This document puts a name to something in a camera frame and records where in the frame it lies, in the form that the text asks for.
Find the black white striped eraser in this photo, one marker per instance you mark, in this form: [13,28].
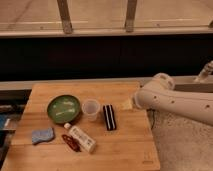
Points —
[109,117]

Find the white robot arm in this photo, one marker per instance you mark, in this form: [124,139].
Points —
[159,94]

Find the green bowl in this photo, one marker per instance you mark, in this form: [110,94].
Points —
[63,109]

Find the clear plastic cup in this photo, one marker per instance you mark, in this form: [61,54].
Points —
[91,109]

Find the white tube bottle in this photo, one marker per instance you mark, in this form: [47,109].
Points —
[82,137]

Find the right metal frame post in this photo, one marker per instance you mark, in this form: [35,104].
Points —
[130,15]

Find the blue sponge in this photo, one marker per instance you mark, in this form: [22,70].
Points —
[39,136]

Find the metal frame post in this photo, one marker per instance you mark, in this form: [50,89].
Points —
[130,15]
[65,16]

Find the left metal frame post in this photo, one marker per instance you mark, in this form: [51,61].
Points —
[65,16]

